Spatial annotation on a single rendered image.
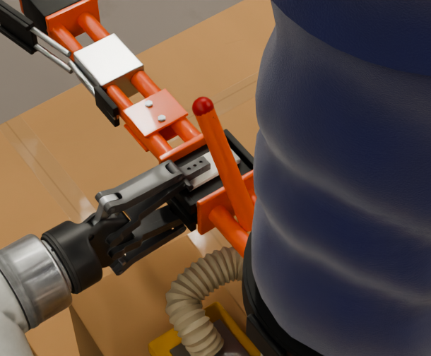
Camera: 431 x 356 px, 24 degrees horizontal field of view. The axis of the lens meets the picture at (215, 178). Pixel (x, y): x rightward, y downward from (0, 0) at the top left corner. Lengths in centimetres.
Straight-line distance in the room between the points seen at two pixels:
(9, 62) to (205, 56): 91
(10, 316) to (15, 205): 79
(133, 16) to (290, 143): 224
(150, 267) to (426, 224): 61
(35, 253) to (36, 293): 4
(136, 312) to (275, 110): 58
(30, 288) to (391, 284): 43
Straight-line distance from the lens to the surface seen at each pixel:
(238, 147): 117
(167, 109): 122
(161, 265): 127
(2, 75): 281
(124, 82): 127
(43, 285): 107
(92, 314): 124
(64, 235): 109
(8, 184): 188
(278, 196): 77
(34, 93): 275
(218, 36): 209
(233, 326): 119
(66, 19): 134
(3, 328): 106
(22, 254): 108
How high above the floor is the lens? 202
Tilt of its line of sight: 53 degrees down
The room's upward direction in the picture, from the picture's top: straight up
